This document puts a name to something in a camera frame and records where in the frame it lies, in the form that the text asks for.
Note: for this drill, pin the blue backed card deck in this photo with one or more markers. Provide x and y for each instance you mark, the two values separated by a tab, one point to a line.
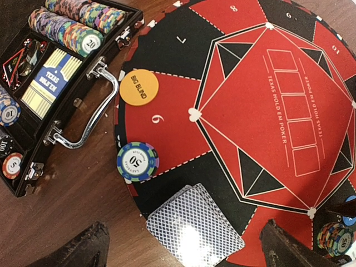
193	229

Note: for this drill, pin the blue small blind button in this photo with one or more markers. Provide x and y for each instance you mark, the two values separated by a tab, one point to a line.
349	216

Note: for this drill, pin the orange big blind button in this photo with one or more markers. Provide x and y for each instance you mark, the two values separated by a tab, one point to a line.
139	87

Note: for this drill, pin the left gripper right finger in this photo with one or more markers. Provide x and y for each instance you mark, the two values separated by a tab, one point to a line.
282	249

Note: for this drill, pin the boxed blue card deck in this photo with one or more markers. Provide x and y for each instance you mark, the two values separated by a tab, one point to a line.
50	81

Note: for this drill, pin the round red black poker mat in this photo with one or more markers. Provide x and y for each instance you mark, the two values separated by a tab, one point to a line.
256	102

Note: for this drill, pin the dice and buttons pile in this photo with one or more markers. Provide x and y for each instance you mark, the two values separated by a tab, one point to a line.
21	64

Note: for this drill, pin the stack of poker chips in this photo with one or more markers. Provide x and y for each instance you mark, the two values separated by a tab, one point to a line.
335	238

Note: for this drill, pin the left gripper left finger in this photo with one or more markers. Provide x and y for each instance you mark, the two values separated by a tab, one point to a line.
88	248

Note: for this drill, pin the chip row in case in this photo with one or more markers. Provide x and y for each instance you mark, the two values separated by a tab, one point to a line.
10	109
71	34
90	13
11	160

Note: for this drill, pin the black poker chip case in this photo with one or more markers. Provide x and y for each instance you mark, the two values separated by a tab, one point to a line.
35	138

